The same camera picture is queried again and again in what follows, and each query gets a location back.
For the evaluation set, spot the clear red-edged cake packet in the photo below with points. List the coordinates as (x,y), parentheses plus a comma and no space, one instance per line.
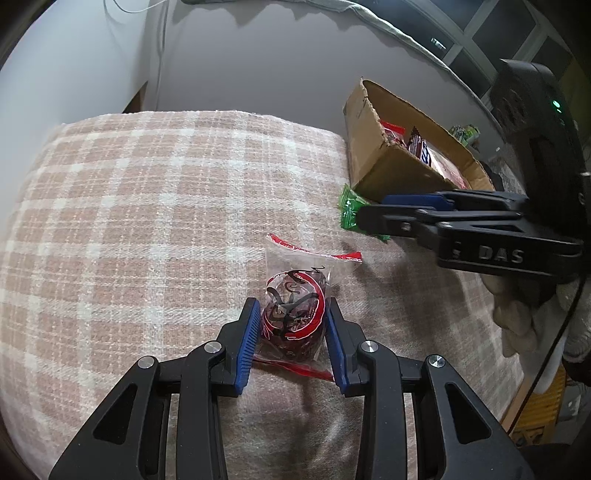
(291,309)

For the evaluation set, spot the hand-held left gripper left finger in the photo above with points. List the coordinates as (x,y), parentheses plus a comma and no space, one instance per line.
(247,337)

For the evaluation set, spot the person's right hand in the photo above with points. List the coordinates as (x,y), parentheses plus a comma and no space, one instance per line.
(517,318)

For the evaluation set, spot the small red snack packet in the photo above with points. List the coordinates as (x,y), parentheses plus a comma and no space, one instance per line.
(392,134)

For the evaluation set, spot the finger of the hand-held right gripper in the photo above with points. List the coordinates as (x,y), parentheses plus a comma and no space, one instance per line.
(415,200)
(388,221)

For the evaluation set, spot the plain green snack packet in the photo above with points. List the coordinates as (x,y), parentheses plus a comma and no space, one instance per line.
(352,207)

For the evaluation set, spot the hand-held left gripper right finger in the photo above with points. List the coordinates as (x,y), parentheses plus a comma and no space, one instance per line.
(336,350)

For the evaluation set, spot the pink plaid blanket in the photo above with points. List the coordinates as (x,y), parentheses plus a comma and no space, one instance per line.
(138,230)

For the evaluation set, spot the brown chocolate bar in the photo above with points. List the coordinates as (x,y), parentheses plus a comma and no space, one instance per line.
(418,144)

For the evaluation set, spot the green carton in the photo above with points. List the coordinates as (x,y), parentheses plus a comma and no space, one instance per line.
(465,134)

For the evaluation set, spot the sliced bread packet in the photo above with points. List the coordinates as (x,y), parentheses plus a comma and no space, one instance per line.
(445,168)

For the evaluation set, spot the window frame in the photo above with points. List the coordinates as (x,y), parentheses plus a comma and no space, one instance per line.
(485,23)

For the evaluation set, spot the cardboard box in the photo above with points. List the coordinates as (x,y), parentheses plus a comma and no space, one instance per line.
(397,170)

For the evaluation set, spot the yellow slatted object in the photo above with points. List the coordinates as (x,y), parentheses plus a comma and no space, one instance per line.
(540,401)

